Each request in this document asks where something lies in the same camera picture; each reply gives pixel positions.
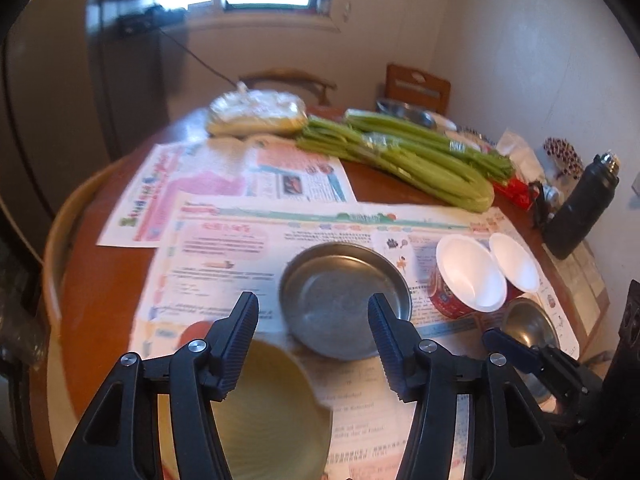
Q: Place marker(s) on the black water bottle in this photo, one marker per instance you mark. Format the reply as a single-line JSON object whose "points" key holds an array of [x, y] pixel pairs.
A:
{"points": [[580, 205]]}

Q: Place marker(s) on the red and white bowl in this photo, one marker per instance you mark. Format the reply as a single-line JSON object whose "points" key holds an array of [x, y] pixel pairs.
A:
{"points": [[515, 262], [470, 275]]}

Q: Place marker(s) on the steel bowl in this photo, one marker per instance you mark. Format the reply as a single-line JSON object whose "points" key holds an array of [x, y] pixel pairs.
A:
{"points": [[530, 321]]}

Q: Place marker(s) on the small printed newspaper sheet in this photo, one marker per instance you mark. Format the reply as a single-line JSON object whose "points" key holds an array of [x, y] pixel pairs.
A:
{"points": [[200, 180]]}

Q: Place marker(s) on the thin celery bunch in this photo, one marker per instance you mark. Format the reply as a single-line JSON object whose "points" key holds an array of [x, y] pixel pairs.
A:
{"points": [[425, 135]]}

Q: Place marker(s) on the large printed newspaper sheet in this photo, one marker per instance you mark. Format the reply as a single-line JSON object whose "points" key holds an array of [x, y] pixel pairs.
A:
{"points": [[240, 255]]}

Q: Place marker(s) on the red tissue box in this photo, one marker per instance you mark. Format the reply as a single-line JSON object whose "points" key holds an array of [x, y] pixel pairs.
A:
{"points": [[515, 190]]}

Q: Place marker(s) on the thick celery bunch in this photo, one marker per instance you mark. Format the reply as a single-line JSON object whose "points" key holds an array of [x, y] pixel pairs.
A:
{"points": [[410, 165]]}

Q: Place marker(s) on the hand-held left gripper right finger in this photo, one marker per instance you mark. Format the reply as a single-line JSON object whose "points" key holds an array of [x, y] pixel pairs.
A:
{"points": [[386, 345]]}

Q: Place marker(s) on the clear plastic food bag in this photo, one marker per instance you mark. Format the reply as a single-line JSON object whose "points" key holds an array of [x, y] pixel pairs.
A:
{"points": [[255, 110]]}

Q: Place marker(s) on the round-back wooden chair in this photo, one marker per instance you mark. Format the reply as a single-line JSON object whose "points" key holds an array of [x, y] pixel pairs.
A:
{"points": [[290, 80]]}

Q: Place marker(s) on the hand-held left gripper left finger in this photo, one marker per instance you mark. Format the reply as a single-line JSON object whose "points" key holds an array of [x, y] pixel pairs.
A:
{"points": [[241, 342]]}

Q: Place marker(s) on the yellow ribbed plate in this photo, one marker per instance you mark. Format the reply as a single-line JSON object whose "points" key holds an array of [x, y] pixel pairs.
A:
{"points": [[280, 410]]}

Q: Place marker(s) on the steel basin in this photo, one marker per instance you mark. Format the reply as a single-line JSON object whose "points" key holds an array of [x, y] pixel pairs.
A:
{"points": [[405, 110]]}

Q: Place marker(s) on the round steel plate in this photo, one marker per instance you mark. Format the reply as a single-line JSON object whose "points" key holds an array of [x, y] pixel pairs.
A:
{"points": [[345, 300]]}

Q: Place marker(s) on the square-back wooden chair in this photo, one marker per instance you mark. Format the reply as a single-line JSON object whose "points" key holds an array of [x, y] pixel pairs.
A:
{"points": [[417, 82]]}

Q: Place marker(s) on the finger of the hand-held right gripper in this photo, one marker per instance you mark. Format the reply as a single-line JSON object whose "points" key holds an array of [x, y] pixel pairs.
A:
{"points": [[505, 344]]}

